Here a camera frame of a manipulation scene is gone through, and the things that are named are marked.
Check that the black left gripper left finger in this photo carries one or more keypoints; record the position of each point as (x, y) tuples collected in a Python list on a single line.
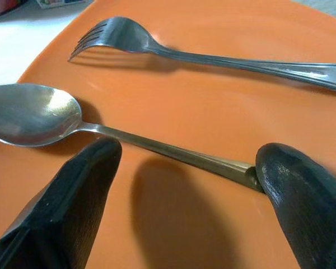
[(58, 218)]

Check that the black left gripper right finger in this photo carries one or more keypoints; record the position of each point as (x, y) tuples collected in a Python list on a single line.
[(310, 213)]

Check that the steel spoon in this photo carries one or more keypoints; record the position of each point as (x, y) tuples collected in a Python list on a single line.
[(30, 112)]

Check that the orange round plate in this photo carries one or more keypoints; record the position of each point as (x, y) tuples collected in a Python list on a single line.
[(184, 112)]

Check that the steel fork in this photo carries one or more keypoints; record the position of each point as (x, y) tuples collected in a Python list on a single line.
[(123, 33)]

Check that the white Oatside carton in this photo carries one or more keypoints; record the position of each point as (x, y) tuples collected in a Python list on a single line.
[(64, 2)]

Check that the red instant noodle bowl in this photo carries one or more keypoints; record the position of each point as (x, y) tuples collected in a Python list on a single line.
[(0, 7)]

